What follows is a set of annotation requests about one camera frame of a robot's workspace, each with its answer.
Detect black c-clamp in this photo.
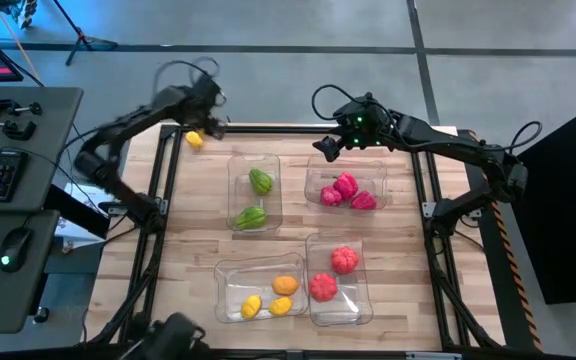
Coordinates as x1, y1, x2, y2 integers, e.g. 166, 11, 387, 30
0, 97, 43, 117
0, 115, 37, 141

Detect yellow toy lemon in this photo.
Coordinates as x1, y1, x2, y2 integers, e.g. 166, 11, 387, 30
185, 129, 205, 150
268, 296, 294, 317

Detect black cabinet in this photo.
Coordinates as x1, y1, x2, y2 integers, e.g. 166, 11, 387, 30
498, 97, 576, 305

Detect yellow toy bell pepper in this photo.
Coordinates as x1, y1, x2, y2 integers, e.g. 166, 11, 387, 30
240, 294, 263, 320

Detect orange cord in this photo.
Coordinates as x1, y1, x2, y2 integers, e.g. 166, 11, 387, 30
0, 0, 44, 84

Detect orange toy fruit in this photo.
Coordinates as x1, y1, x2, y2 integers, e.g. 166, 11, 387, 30
271, 275, 300, 297

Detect clear plastic bin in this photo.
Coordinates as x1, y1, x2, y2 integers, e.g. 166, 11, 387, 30
213, 252, 310, 325
303, 154, 389, 211
226, 153, 284, 233
305, 232, 374, 328

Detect black tripod stand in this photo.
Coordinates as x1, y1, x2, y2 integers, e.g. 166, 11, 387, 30
50, 0, 119, 66

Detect green toy bell pepper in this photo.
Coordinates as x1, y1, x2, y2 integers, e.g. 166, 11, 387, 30
247, 168, 275, 197
232, 204, 268, 231

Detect dark grey desk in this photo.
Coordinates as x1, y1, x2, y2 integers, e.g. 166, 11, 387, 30
0, 86, 85, 335

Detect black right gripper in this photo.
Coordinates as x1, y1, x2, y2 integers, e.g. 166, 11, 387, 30
312, 91, 395, 163

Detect black beam with hazard stripes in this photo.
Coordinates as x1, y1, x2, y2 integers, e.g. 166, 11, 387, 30
457, 128, 544, 354

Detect white paper sheets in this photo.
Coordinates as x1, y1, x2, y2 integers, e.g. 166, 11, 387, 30
55, 182, 119, 254

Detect black computer mouse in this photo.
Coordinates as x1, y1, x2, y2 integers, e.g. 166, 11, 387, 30
0, 227, 34, 274

